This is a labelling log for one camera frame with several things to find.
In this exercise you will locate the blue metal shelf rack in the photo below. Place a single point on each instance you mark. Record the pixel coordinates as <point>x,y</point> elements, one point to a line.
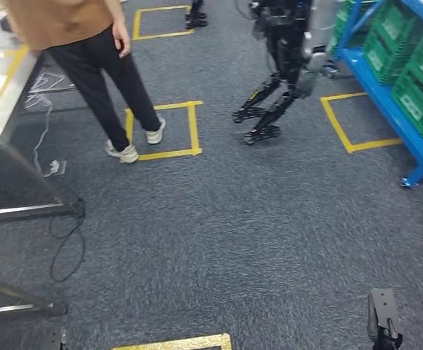
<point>379,94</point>

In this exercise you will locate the metal workbench table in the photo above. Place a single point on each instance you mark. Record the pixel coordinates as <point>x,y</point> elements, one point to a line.
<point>0,116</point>

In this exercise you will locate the black humanoid robot legs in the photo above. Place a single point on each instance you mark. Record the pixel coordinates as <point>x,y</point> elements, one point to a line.
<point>196,19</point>

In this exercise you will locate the silver black humanoid robot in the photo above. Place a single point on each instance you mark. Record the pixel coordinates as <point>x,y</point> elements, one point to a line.
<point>288,43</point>

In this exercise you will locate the person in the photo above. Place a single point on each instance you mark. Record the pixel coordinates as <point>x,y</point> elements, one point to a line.
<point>88,58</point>

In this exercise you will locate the white power strip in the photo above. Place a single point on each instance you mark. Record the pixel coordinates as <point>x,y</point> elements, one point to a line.
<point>54,167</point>

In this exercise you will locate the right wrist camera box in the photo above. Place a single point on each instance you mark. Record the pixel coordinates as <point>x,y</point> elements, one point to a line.
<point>384,309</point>

